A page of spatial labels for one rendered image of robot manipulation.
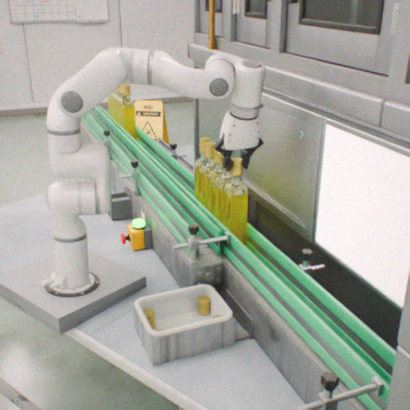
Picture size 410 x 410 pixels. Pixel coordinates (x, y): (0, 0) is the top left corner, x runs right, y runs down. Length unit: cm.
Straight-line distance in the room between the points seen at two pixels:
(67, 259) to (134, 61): 58
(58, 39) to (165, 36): 140
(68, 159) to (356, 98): 73
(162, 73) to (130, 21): 613
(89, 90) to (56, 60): 601
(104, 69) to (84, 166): 28
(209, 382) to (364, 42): 84
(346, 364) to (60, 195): 84
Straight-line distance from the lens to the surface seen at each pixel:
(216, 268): 153
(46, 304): 155
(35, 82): 733
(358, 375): 111
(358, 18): 130
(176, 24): 765
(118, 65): 130
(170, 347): 136
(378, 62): 124
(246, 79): 135
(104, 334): 149
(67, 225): 151
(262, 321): 138
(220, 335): 140
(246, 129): 142
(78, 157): 144
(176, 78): 131
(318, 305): 131
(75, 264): 156
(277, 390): 132
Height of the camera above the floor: 162
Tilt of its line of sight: 23 degrees down
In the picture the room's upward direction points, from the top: straight up
